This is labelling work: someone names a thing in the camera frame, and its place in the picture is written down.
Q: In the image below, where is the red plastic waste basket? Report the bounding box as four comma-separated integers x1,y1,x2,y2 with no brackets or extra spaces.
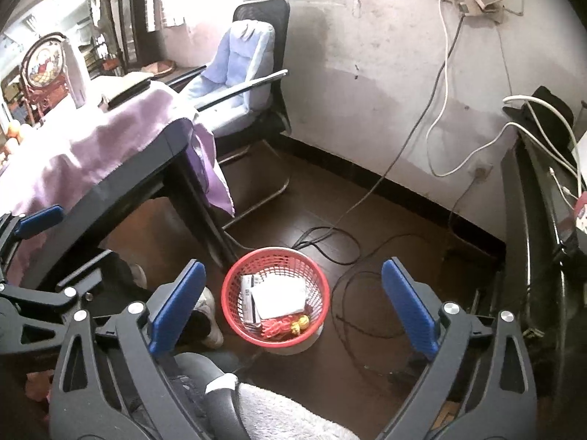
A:
221,246,330,356

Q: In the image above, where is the black floor cable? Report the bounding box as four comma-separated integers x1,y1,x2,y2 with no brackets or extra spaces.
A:
290,8,469,377

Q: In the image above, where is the purple tablecloth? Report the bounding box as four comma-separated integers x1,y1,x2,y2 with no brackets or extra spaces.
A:
0,72,236,285

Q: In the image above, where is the red foam fruit net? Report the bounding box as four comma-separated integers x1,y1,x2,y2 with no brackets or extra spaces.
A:
261,316,295,340

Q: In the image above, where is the white power cable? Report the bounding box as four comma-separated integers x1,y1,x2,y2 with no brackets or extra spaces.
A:
424,0,586,198

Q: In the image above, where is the yellow foam fruit net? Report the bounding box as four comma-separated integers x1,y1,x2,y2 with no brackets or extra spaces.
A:
291,315,310,337

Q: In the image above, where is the round embroidered screen ornament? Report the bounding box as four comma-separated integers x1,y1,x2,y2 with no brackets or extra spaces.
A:
20,32,69,118

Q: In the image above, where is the white sneaker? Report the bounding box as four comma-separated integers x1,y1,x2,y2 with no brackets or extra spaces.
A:
193,287,224,350

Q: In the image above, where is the white red medicine box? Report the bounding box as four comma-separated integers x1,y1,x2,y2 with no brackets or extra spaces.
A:
241,274,258,325

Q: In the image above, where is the silver metal bottle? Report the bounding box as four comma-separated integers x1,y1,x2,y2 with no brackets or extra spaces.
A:
63,38,91,108

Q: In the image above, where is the white floral paper napkin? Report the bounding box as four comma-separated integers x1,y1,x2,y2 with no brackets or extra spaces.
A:
254,274,306,320

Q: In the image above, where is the orange fruit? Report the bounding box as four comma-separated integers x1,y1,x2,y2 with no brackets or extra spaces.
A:
6,120,23,143

